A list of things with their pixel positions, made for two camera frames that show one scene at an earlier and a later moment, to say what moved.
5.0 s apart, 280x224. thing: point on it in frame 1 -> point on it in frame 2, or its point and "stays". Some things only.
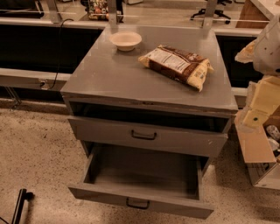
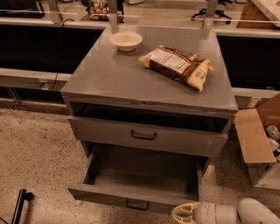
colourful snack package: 98,10 stays
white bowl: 125,41 stays
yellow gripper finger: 246,54 -> 183,215
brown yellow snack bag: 178,65 stays
